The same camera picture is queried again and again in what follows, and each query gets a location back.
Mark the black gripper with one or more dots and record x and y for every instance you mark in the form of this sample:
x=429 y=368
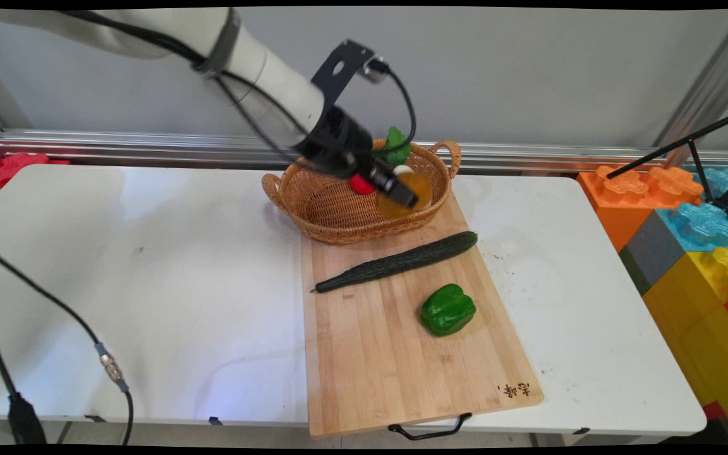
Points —
x=339 y=142

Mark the brown potato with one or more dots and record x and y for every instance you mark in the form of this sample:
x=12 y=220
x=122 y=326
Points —
x=421 y=186

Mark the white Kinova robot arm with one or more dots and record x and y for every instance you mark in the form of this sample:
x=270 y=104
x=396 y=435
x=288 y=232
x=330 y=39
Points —
x=275 y=82

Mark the red tomato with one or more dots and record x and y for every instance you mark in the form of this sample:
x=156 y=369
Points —
x=359 y=184

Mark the white radish with green leaves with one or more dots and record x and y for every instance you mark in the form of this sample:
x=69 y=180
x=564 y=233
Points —
x=397 y=144

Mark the woven wicker basket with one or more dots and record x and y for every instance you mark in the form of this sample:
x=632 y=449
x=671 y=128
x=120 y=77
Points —
x=329 y=205

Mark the dark green cucumber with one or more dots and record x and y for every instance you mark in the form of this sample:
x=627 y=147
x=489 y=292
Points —
x=395 y=262

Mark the green bell pepper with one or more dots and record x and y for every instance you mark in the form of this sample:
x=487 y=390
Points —
x=447 y=309

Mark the wooden cutting board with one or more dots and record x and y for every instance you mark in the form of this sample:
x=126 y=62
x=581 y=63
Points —
x=395 y=360

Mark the orange giant building block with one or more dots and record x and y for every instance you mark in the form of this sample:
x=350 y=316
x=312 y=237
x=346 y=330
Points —
x=620 y=202

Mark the grey giant building block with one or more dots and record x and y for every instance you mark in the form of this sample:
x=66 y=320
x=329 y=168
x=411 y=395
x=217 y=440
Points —
x=655 y=249

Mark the black tripod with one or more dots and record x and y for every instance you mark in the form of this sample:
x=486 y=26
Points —
x=696 y=155

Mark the blue giant building block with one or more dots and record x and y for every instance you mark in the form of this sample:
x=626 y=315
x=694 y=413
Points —
x=705 y=224

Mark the yellow giant building block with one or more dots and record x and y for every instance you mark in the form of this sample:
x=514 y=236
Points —
x=699 y=316

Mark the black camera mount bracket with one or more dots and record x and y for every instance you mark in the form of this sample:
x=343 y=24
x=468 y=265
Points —
x=339 y=66

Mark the aluminium frame rail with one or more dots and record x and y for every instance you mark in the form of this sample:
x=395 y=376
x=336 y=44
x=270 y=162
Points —
x=149 y=146

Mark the aluminium frame post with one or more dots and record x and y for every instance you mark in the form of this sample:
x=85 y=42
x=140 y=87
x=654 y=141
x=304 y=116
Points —
x=708 y=82

